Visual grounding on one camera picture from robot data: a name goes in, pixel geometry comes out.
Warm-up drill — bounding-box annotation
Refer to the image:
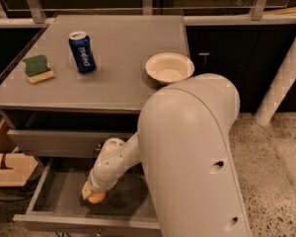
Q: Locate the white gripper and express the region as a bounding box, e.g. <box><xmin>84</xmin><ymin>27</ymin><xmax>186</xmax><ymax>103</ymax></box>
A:
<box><xmin>82</xmin><ymin>169</ymin><xmax>117</xmax><ymax>200</ymax></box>

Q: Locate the orange fruit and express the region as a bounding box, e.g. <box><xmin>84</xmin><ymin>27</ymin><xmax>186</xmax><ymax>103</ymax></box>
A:
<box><xmin>87</xmin><ymin>192</ymin><xmax>106</xmax><ymax>204</ymax></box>

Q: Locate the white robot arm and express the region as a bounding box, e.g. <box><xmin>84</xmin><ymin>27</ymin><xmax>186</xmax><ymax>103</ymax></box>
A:
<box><xmin>88</xmin><ymin>24</ymin><xmax>296</xmax><ymax>237</ymax></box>

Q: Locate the open grey middle drawer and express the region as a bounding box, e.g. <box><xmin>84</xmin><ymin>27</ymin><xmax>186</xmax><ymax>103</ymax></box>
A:
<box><xmin>14</xmin><ymin>158</ymin><xmax>162</xmax><ymax>237</ymax></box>

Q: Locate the grey top drawer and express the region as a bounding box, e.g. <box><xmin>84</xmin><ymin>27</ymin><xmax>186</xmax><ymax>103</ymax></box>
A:
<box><xmin>8</xmin><ymin>129</ymin><xmax>131</xmax><ymax>158</ymax></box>

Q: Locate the grey drawer cabinet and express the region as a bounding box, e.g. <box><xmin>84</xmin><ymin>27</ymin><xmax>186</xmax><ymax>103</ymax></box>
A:
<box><xmin>0</xmin><ymin>14</ymin><xmax>198</xmax><ymax>237</ymax></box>

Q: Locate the light wooden furniture piece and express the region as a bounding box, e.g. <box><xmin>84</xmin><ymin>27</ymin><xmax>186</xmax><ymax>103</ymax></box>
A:
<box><xmin>0</xmin><ymin>119</ymin><xmax>38</xmax><ymax>187</ymax></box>

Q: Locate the green yellow sponge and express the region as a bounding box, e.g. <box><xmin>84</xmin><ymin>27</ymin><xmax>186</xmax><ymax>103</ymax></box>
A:
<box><xmin>23</xmin><ymin>54</ymin><xmax>54</xmax><ymax>84</ymax></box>

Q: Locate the blue pepsi can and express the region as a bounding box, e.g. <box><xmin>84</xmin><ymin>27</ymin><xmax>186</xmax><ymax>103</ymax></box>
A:
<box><xmin>68</xmin><ymin>31</ymin><xmax>96</xmax><ymax>73</ymax></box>

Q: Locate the white paper bowl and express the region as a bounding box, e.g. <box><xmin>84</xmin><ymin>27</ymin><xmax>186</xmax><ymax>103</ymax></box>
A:
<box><xmin>145</xmin><ymin>52</ymin><xmax>194</xmax><ymax>85</ymax></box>

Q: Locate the dark background cabinet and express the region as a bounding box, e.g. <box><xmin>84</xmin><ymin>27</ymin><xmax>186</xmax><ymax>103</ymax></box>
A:
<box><xmin>186</xmin><ymin>24</ymin><xmax>296</xmax><ymax>113</ymax></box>

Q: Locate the black floor cable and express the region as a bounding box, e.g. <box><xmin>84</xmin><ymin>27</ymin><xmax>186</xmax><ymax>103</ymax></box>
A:
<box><xmin>0</xmin><ymin>178</ymin><xmax>40</xmax><ymax>203</ymax></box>

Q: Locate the metal window railing frame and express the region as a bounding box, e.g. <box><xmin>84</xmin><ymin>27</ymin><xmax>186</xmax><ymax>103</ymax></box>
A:
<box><xmin>0</xmin><ymin>0</ymin><xmax>296</xmax><ymax>28</ymax></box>

